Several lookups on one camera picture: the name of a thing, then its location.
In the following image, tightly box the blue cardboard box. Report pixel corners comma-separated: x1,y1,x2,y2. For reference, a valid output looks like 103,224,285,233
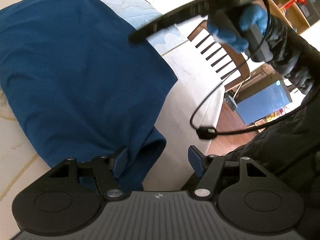
236,80,292,125

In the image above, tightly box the blue zip sweatshirt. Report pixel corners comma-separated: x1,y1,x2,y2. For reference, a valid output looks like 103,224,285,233
0,0,179,193

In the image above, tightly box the patterned white tablecloth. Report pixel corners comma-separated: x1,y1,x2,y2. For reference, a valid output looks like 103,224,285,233
0,0,186,201

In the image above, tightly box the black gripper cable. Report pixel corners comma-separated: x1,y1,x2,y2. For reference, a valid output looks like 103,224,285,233
189,0,320,140

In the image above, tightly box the near wooden chair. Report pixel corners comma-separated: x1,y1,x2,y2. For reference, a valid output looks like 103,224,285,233
188,20,251,92

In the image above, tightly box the black sleeved right forearm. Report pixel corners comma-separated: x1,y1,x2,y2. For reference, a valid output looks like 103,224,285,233
267,15,319,95

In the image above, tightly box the blue gloved right hand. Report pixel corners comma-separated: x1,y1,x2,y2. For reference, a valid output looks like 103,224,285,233
207,3,268,52

